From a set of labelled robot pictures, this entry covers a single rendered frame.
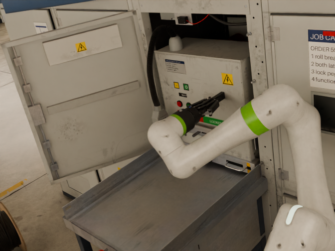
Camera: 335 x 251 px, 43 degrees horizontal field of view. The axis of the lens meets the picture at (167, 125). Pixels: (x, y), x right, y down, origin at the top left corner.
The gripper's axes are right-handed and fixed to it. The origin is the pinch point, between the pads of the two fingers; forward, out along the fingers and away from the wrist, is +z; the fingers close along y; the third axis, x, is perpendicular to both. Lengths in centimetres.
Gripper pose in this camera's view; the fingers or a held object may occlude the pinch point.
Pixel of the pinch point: (218, 97)
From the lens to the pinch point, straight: 182.6
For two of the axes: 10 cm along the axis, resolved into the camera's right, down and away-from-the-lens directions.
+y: 7.2, 1.9, -6.7
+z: 6.7, -4.4, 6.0
